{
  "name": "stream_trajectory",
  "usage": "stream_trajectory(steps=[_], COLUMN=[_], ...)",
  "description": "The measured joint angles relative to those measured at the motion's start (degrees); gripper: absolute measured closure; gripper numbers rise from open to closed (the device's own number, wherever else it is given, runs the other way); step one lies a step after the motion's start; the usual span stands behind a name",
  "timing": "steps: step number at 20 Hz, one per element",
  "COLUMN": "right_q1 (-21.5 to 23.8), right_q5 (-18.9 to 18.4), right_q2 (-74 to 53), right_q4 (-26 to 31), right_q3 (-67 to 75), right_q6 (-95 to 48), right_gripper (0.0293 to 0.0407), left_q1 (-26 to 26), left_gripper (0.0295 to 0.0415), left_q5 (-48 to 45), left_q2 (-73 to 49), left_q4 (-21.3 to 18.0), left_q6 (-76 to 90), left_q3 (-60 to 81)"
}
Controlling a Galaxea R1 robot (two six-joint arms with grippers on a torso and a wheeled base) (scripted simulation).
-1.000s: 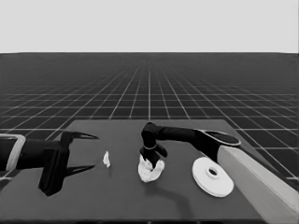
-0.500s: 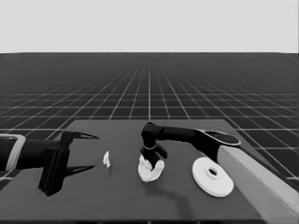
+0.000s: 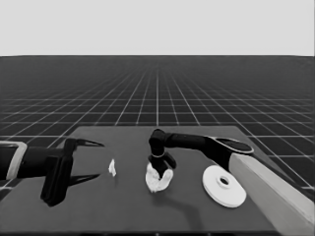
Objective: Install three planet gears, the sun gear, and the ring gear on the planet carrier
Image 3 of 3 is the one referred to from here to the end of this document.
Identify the large thick white disc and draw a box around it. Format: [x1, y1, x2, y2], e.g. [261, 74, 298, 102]
[202, 165, 248, 209]

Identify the white round carrier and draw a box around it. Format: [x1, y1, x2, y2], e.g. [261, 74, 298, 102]
[145, 163, 173, 193]

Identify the small white T-shaped piece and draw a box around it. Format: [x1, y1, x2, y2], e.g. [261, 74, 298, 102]
[107, 158, 117, 178]

